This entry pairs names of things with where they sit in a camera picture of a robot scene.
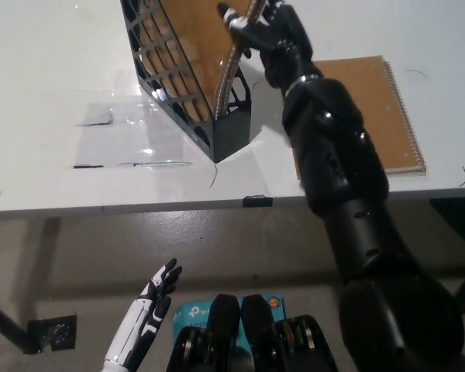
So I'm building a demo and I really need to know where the right robot hand black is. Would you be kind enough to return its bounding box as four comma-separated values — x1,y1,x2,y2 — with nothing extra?
216,0,326,93

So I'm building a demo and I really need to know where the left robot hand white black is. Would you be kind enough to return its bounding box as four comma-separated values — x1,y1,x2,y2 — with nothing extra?
102,258,184,367

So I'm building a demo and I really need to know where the brown spiral notebook plastic-taped cover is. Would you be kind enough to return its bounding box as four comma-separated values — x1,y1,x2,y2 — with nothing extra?
139,0,273,123

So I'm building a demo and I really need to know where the black lattice book holder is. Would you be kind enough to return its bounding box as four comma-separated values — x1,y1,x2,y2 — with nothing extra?
119,0,253,164

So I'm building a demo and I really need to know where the teal tp-link box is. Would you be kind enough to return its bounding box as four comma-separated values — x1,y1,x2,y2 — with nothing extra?
172,296,286,340

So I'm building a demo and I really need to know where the brown spiral notebook plain cover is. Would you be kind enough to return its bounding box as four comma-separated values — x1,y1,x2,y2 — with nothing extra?
294,55,428,180

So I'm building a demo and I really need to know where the black tape on table edge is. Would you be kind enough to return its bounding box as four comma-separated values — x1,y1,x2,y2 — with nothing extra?
243,195,275,208

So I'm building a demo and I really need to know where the clear plastic sheet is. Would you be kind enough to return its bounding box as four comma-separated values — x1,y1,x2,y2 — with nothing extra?
64,69,218,171

